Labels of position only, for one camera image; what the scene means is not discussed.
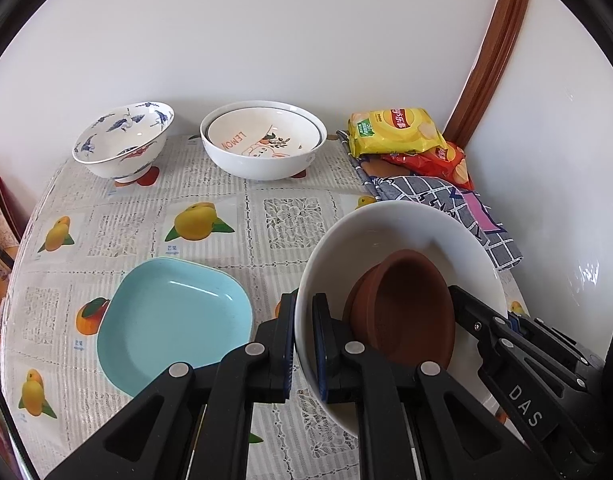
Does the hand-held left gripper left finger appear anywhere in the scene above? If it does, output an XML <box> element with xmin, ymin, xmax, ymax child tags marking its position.
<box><xmin>44</xmin><ymin>291</ymin><xmax>298</xmax><ymax>480</ymax></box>

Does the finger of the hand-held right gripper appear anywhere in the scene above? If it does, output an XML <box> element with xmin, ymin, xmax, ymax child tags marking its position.
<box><xmin>507</xmin><ymin>312</ymin><xmax>605</xmax><ymax>388</ymax></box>
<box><xmin>449</xmin><ymin>284</ymin><xmax>518</xmax><ymax>372</ymax></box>

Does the fruit print tablecloth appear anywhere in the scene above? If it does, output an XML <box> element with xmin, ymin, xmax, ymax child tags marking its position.
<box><xmin>0</xmin><ymin>132</ymin><xmax>532</xmax><ymax>480</ymax></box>

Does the blue square plate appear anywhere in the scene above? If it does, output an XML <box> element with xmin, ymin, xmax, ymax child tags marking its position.
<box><xmin>96</xmin><ymin>257</ymin><xmax>254</xmax><ymax>398</ymax></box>

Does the red chip bag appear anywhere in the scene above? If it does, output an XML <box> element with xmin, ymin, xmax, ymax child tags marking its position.
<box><xmin>381</xmin><ymin>141</ymin><xmax>474</xmax><ymax>191</ymax></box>

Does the plain white bowl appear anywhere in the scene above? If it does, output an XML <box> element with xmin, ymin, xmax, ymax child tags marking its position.
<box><xmin>294</xmin><ymin>201</ymin><xmax>509</xmax><ymax>438</ymax></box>

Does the large white bowl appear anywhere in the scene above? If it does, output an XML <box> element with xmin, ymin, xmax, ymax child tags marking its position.
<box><xmin>200</xmin><ymin>101</ymin><xmax>328</xmax><ymax>182</ymax></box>

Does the small brown bowl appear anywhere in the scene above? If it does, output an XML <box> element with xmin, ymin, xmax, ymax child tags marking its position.
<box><xmin>343</xmin><ymin>249</ymin><xmax>457</xmax><ymax>368</ymax></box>

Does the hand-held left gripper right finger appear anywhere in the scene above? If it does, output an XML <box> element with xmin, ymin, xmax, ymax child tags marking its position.
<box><xmin>311</xmin><ymin>294</ymin><xmax>557</xmax><ymax>480</ymax></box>

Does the folded blue checked cloth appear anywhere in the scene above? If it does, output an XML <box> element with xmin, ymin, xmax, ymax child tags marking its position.
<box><xmin>336</xmin><ymin>130</ymin><xmax>523</xmax><ymax>272</ymax></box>

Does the yellow chip bag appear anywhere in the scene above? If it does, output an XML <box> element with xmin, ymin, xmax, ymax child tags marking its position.
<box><xmin>347</xmin><ymin>107</ymin><xmax>448</xmax><ymax>158</ymax></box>

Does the brown wooden door frame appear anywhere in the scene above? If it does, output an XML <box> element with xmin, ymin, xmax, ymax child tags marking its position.
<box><xmin>443</xmin><ymin>0</ymin><xmax>534</xmax><ymax>153</ymax></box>

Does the lemon print white bowl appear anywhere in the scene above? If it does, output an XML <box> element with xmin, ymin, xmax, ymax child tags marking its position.
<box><xmin>205</xmin><ymin>107</ymin><xmax>323</xmax><ymax>160</ymax></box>

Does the blue patterned white bowl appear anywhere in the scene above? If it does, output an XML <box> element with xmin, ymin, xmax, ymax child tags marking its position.
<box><xmin>72</xmin><ymin>101</ymin><xmax>176</xmax><ymax>184</ymax></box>

